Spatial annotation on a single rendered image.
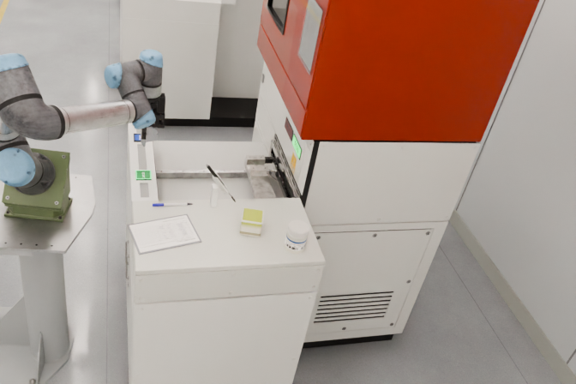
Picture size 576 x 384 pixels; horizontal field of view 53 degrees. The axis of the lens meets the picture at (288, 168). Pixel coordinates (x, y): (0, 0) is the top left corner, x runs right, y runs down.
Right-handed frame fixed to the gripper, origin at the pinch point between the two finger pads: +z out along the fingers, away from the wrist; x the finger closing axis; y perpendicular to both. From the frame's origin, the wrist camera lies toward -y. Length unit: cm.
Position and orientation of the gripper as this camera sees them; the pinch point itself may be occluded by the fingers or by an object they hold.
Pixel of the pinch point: (142, 142)
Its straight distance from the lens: 216.4
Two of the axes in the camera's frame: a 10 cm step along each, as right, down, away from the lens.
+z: -1.6, 8.1, 5.6
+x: -2.4, -5.8, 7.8
